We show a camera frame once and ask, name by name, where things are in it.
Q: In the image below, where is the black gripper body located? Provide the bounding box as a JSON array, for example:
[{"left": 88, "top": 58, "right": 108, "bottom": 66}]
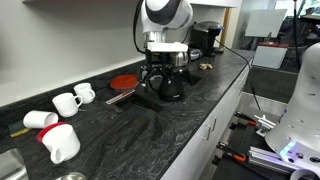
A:
[{"left": 139, "top": 50, "right": 178, "bottom": 78}]

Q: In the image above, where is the brown paper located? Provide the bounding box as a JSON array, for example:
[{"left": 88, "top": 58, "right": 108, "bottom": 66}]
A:
[{"left": 199, "top": 63, "right": 213, "bottom": 70}]

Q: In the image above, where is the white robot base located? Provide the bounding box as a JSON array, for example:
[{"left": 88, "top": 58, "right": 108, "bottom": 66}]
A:
[{"left": 265, "top": 43, "right": 320, "bottom": 174}]

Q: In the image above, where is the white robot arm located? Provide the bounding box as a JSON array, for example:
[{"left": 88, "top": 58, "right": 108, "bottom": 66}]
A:
[{"left": 133, "top": 0, "right": 193, "bottom": 87}]

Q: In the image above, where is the red plastic lid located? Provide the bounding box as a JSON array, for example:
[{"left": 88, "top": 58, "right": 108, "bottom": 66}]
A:
[{"left": 110, "top": 74, "right": 138, "bottom": 92}]

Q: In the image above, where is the black gooseneck kettle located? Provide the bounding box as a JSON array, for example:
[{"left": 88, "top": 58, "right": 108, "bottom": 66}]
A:
[{"left": 157, "top": 72, "right": 199, "bottom": 102}]

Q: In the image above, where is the stainless steel carafe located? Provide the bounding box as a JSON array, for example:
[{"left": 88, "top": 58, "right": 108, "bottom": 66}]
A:
[{"left": 170, "top": 52, "right": 189, "bottom": 67}]

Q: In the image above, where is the black coffee machine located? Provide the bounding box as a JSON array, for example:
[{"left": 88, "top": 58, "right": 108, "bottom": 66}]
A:
[{"left": 189, "top": 21, "right": 224, "bottom": 56}]

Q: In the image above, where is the white mug upright far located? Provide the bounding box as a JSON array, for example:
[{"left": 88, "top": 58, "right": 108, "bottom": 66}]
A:
[{"left": 74, "top": 83, "right": 96, "bottom": 104}]

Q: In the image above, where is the white mug upright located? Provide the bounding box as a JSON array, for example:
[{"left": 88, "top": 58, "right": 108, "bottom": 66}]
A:
[
  {"left": 74, "top": 83, "right": 96, "bottom": 104},
  {"left": 52, "top": 93, "right": 83, "bottom": 117}
]

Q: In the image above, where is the white mug upright near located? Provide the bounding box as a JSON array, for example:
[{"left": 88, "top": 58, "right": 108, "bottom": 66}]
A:
[{"left": 52, "top": 93, "right": 83, "bottom": 117}]

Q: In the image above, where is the orange black clamp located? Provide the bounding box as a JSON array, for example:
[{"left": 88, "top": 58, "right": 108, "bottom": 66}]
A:
[{"left": 216, "top": 142, "right": 246, "bottom": 163}]

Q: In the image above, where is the white cup red band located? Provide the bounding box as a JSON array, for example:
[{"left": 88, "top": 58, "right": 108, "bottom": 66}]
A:
[{"left": 37, "top": 122, "right": 81, "bottom": 164}]

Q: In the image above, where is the black perforated cart board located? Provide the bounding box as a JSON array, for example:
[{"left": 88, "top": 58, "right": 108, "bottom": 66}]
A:
[{"left": 212, "top": 111, "right": 289, "bottom": 180}]

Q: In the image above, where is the white mug lying down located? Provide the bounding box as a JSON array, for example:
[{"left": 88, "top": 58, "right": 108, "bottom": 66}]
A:
[{"left": 23, "top": 110, "right": 58, "bottom": 128}]

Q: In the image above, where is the metal pour-over dripper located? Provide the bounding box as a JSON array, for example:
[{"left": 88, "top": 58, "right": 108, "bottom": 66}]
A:
[{"left": 55, "top": 172, "right": 87, "bottom": 180}]

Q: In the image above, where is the aluminium extrusion bar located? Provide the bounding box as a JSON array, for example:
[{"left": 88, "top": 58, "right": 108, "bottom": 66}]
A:
[{"left": 248, "top": 146, "right": 296, "bottom": 174}]

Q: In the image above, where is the green yellow sponge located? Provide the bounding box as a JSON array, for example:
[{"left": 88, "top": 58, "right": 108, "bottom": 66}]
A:
[{"left": 8, "top": 121, "right": 30, "bottom": 138}]

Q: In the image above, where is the steel sink basin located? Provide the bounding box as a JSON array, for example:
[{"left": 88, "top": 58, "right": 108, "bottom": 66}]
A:
[{"left": 0, "top": 148, "right": 29, "bottom": 180}]

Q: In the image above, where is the black power cable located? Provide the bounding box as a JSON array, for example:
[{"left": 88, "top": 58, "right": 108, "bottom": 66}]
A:
[{"left": 214, "top": 36, "right": 263, "bottom": 111}]

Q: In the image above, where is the right cabinet door handle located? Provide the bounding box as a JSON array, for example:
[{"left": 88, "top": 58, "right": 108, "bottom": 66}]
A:
[{"left": 208, "top": 115, "right": 217, "bottom": 131}]

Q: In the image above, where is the cabinet door handle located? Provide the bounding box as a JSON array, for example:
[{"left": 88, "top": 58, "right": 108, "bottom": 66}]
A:
[
  {"left": 208, "top": 115, "right": 217, "bottom": 131},
  {"left": 200, "top": 124, "right": 211, "bottom": 140}
]

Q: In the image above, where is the left cabinet door handle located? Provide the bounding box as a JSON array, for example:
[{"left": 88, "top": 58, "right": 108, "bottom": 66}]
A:
[{"left": 200, "top": 124, "right": 211, "bottom": 140}]

